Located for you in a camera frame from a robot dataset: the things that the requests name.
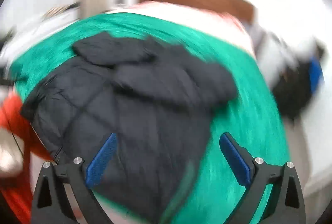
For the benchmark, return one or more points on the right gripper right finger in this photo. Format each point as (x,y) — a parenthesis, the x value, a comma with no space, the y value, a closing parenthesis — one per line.
(286,201)

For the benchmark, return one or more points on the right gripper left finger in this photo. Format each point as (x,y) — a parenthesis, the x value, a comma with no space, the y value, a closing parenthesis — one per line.
(50,202)

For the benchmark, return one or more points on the black puffer jacket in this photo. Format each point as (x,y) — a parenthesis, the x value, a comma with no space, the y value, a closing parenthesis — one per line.
(156,97)

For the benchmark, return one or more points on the orange red cloth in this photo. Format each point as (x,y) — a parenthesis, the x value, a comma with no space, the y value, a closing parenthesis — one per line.
(22,154)

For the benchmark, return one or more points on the green satin bedspread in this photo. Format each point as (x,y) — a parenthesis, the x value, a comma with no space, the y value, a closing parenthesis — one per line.
(253,118)

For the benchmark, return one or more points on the black coat on chair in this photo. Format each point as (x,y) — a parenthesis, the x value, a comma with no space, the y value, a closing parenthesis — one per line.
(292,92)

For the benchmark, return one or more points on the blue garment on chair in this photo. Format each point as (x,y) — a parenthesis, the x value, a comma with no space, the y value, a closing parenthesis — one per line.
(315,74)

